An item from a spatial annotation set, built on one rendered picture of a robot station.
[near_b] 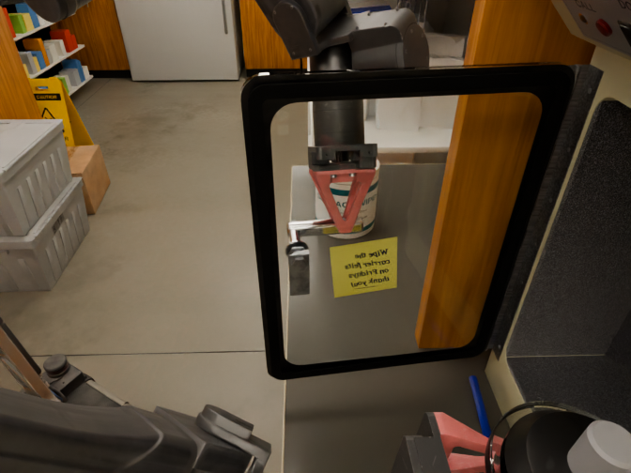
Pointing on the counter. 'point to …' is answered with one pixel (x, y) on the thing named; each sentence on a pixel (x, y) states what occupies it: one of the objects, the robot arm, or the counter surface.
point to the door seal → (390, 93)
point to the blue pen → (480, 406)
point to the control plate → (613, 11)
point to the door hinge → (591, 76)
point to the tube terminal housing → (506, 400)
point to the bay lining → (586, 254)
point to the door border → (388, 98)
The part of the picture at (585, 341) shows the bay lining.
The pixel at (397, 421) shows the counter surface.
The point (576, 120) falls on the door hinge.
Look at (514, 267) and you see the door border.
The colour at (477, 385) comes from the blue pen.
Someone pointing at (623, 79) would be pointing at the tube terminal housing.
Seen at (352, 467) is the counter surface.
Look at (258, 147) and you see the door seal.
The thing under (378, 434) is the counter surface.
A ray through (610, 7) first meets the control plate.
